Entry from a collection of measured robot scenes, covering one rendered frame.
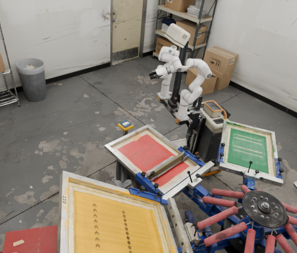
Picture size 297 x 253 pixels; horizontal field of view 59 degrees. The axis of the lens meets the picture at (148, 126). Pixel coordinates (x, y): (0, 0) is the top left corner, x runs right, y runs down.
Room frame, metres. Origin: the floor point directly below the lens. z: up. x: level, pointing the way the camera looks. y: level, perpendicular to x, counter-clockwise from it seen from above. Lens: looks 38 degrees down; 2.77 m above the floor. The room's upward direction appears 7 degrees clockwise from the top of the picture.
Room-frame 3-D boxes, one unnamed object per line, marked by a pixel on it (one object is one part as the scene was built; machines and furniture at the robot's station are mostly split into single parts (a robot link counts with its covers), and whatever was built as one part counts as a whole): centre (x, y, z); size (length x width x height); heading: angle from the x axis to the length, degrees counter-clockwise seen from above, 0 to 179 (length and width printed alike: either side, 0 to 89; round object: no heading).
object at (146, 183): (1.50, -0.06, 0.98); 0.30 x 0.05 x 0.07; 47
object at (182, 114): (2.39, -0.36, 1.21); 0.16 x 0.13 x 0.15; 117
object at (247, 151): (2.04, -1.05, 1.05); 1.08 x 0.61 x 0.23; 167
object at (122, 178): (1.76, 0.10, 0.74); 0.46 x 0.04 x 0.42; 47
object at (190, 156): (1.91, -0.44, 0.98); 0.30 x 0.05 x 0.07; 47
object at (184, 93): (2.37, -0.35, 1.37); 0.13 x 0.10 x 0.16; 28
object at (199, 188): (1.49, -0.49, 1.02); 0.17 x 0.06 x 0.05; 47
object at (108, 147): (1.87, -0.08, 0.97); 0.79 x 0.58 x 0.04; 47
